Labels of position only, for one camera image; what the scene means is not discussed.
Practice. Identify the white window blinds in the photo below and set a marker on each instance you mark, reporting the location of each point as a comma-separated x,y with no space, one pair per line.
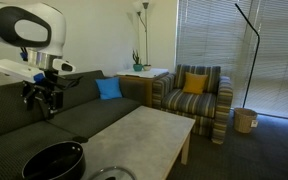
277,60

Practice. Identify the plant in teal pot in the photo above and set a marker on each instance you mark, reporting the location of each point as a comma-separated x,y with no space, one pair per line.
137,66

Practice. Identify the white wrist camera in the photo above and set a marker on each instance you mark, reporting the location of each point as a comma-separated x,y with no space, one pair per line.
64,66

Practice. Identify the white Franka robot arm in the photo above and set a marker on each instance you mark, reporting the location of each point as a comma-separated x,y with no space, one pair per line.
54,23

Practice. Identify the small beige bowl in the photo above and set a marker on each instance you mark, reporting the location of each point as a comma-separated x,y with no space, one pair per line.
147,67

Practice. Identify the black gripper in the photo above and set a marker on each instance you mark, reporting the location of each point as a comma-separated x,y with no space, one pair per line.
50,81

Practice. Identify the dark grey fabric sofa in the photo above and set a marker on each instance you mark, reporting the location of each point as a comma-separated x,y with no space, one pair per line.
84,113

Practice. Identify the blue square cushion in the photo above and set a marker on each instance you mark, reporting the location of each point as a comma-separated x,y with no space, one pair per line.
109,88

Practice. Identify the silver two-head floor lamp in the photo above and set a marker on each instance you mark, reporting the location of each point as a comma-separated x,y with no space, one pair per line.
146,36

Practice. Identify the white wrist camera mount plate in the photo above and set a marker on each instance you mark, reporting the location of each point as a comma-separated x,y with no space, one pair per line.
14,69

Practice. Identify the round glass pot lid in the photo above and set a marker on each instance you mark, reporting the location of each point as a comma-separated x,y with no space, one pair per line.
117,173

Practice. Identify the white tag on basket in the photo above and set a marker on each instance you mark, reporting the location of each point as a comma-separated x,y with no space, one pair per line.
254,124

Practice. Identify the striped fabric armchair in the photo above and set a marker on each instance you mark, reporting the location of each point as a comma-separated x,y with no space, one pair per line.
190,103

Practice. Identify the black cooking pot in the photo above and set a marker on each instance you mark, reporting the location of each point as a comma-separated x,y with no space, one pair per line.
74,166

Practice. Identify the black bent floor lamp pole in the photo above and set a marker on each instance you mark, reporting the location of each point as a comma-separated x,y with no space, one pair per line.
256,53

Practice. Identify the beige wicker waste basket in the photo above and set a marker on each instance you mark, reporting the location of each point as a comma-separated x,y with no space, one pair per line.
244,120

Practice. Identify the wooden side table white top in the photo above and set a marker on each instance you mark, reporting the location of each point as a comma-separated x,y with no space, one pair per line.
140,83

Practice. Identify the yellow square cushion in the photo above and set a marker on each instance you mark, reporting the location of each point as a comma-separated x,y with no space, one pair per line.
195,83

